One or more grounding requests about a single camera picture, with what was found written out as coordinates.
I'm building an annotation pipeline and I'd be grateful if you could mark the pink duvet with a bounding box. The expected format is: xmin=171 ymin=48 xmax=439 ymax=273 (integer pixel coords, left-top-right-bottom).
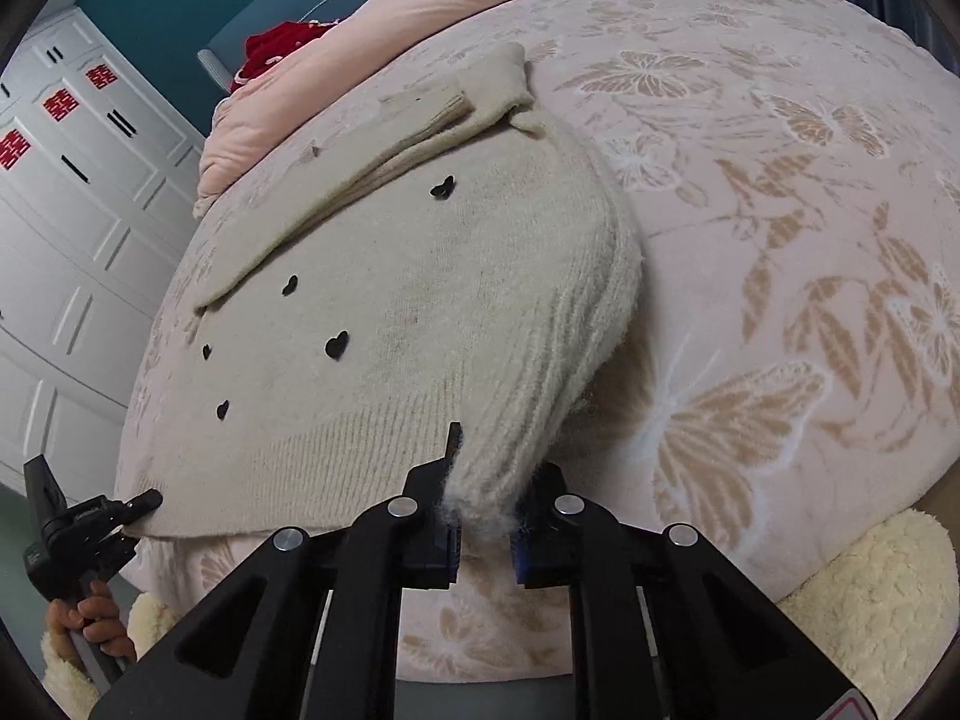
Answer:
xmin=193 ymin=0 xmax=676 ymax=218

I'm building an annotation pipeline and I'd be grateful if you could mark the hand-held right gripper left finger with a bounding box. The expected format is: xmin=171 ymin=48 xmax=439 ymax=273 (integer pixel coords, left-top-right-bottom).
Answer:
xmin=90 ymin=422 xmax=462 ymax=720

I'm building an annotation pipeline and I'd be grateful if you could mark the person's left hand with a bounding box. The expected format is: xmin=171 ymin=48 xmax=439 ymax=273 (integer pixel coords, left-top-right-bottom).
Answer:
xmin=45 ymin=592 xmax=137 ymax=667

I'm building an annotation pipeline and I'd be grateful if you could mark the grey leather bed frame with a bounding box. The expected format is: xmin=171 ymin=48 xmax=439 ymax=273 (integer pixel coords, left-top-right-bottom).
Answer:
xmin=322 ymin=671 xmax=578 ymax=720

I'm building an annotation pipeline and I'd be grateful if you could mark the white wardrobe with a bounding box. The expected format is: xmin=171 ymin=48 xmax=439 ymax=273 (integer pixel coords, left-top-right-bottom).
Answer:
xmin=0 ymin=4 xmax=207 ymax=496

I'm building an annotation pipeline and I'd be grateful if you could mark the red cloth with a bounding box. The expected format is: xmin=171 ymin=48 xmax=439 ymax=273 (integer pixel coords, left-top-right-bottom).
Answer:
xmin=229 ymin=19 xmax=342 ymax=91

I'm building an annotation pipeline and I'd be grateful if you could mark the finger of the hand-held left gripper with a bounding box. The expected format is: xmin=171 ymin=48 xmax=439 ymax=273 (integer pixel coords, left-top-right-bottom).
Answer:
xmin=79 ymin=531 xmax=140 ymax=584
xmin=109 ymin=490 xmax=164 ymax=533

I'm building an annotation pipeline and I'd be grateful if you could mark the bed with floral pink cover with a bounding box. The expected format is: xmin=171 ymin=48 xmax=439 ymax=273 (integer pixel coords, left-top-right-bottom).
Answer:
xmin=112 ymin=0 xmax=960 ymax=683

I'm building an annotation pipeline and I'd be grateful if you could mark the teal padded headboard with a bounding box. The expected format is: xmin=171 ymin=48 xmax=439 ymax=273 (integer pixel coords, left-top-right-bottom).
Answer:
xmin=196 ymin=0 xmax=668 ymax=95

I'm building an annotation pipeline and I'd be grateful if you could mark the person's left forearm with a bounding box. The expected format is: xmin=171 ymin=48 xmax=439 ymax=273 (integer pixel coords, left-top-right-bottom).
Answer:
xmin=37 ymin=630 xmax=102 ymax=700

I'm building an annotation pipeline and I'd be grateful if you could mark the cream fluffy rug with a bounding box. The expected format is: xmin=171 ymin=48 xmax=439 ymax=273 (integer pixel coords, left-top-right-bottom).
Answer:
xmin=127 ymin=510 xmax=960 ymax=713

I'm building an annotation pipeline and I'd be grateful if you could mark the beige towel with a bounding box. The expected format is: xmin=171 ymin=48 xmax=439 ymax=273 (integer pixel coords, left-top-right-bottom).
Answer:
xmin=124 ymin=41 xmax=646 ymax=541

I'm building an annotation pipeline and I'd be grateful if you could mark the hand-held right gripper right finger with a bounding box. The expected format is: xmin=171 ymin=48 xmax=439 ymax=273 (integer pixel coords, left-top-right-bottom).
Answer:
xmin=512 ymin=463 xmax=882 ymax=720

